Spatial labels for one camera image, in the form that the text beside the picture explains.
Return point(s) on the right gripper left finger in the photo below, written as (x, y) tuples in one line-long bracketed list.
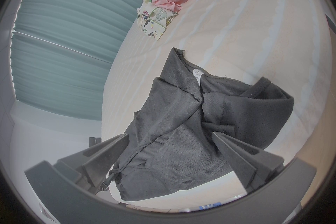
[(102, 162)]

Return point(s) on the black chest of drawers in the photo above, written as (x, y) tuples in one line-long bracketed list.
[(95, 141)]

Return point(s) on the blue-green curtain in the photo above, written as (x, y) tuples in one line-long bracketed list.
[(60, 81), (78, 2)]

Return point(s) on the black T-shirt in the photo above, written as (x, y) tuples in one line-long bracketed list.
[(183, 144)]

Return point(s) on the white printed pyjama top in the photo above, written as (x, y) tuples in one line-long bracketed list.
[(152, 23)]

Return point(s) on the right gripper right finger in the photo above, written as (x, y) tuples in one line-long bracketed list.
[(241, 162)]

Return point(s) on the bed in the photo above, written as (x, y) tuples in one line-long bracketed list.
[(249, 34)]

